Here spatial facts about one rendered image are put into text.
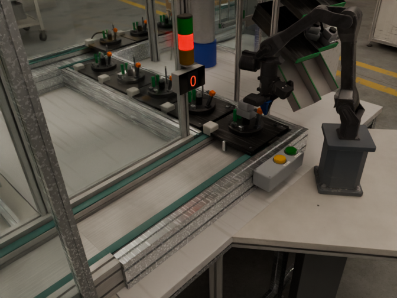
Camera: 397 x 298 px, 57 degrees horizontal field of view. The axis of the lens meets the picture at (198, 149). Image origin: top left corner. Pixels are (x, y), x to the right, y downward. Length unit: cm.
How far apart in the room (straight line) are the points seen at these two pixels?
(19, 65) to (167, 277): 69
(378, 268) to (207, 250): 141
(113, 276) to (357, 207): 80
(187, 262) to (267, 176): 38
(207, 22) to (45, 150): 171
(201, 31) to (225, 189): 129
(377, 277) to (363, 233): 108
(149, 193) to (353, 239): 65
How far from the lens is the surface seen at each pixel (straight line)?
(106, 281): 100
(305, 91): 163
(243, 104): 139
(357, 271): 230
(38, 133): 64
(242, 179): 121
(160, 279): 106
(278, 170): 125
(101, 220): 117
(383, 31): 566
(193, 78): 127
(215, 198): 113
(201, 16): 223
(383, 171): 153
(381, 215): 133
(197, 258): 110
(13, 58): 59
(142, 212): 116
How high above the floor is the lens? 171
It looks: 34 degrees down
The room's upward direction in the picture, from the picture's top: 2 degrees counter-clockwise
